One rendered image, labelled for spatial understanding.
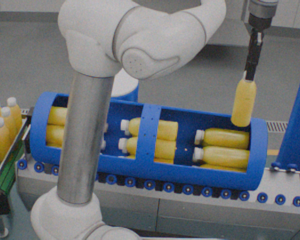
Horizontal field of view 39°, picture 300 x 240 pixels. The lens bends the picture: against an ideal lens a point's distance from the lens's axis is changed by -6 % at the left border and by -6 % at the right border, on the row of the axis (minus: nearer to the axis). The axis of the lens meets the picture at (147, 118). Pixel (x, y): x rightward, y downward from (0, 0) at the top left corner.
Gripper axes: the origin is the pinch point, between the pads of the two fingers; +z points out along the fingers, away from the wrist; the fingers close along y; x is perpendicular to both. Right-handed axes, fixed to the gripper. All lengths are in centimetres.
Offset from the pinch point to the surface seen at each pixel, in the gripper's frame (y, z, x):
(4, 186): -18, 57, 89
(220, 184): -13.3, 43.0, 3.4
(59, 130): -7, 33, 66
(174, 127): -1.8, 28.0, 23.3
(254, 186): -13.8, 41.4, -9.5
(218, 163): -8.9, 36.5, 5.3
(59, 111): -1, 28, 67
